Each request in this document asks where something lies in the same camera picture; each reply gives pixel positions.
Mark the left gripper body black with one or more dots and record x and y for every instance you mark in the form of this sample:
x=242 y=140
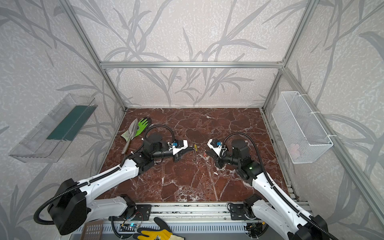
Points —
x=177 y=152

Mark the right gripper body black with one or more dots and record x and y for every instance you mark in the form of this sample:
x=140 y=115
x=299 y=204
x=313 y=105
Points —
x=217 y=155

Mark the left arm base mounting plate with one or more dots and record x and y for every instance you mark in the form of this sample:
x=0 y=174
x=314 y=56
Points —
x=137 y=213

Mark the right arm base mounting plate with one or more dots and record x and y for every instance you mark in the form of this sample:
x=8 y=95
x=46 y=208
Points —
x=240 y=212

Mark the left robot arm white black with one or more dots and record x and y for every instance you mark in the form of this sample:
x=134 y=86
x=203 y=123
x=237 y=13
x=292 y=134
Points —
x=76 y=203

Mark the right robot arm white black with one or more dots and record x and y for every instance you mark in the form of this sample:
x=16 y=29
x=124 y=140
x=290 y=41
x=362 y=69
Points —
x=273 y=206

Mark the green black work glove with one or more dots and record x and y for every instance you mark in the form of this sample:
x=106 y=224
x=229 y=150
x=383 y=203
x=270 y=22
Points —
x=142 y=125

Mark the metal garden trowel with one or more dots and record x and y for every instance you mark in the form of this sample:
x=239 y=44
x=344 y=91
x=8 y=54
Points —
x=129 y=134

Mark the yellow black work glove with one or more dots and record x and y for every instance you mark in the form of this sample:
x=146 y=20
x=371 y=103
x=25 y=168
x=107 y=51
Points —
x=164 y=233

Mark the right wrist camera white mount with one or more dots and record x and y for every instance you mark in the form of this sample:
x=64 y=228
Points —
x=215 y=144

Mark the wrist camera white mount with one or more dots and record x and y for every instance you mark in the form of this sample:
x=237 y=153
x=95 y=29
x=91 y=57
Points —
x=215 y=144
x=178 y=144

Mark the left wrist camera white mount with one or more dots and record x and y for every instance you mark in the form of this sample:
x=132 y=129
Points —
x=178 y=144

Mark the aluminium front rail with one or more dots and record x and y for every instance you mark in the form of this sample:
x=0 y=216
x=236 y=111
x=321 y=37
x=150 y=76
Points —
x=201 y=213

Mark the white wire mesh basket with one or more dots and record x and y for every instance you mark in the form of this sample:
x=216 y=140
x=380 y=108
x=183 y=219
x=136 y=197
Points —
x=303 y=135

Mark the clear plastic wall bin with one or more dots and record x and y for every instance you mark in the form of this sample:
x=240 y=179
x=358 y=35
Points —
x=48 y=141

